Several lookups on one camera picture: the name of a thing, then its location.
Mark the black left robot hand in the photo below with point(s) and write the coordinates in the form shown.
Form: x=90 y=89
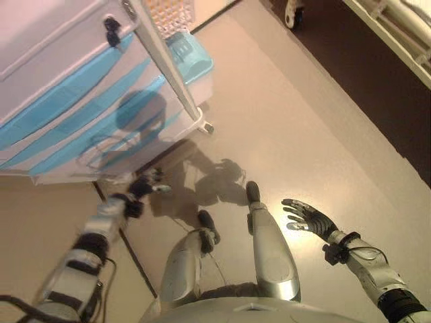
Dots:
x=144 y=188

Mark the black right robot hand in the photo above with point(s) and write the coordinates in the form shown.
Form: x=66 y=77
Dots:
x=316 y=222

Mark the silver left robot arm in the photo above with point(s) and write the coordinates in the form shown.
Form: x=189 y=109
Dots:
x=84 y=252

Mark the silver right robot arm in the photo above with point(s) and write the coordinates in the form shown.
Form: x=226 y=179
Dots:
x=373 y=272

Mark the black drawer lock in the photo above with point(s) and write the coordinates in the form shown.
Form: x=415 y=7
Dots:
x=112 y=32

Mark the white lockable cart drawer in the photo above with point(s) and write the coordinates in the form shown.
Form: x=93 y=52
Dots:
x=50 y=57

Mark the silver right robot leg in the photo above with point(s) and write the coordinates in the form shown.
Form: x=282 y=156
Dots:
x=272 y=255

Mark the silver robot leg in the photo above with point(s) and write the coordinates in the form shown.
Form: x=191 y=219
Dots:
x=272 y=255
x=182 y=266

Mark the grey cart caster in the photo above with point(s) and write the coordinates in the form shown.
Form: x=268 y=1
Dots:
x=206 y=128

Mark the silver left robot leg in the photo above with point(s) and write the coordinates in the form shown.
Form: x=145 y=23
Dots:
x=182 y=266

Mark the silver robot torso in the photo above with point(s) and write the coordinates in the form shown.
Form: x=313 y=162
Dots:
x=269 y=311

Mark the white medical cart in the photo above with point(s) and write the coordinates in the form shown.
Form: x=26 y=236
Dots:
x=161 y=60

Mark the white bed caster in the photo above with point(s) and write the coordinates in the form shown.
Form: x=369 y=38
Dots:
x=294 y=15

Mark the cream hospital bed frame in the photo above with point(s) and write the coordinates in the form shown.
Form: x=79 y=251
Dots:
x=397 y=37

